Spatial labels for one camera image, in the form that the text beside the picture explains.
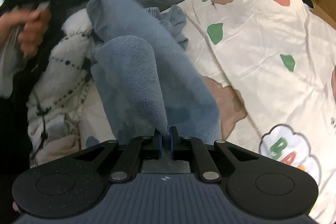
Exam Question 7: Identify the cream bear print bedsheet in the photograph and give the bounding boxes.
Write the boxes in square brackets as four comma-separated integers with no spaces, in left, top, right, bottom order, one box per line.
[79,0,335,223]

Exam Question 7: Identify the light blue denim pants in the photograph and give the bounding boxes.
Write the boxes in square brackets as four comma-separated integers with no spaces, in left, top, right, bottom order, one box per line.
[87,0,221,145]

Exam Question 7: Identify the white fluffy garment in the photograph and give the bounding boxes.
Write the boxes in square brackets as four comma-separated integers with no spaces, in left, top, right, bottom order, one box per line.
[27,9,94,167]

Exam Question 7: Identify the person's left hand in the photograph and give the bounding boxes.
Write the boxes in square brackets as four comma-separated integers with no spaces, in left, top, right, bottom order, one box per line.
[1,9,52,56]

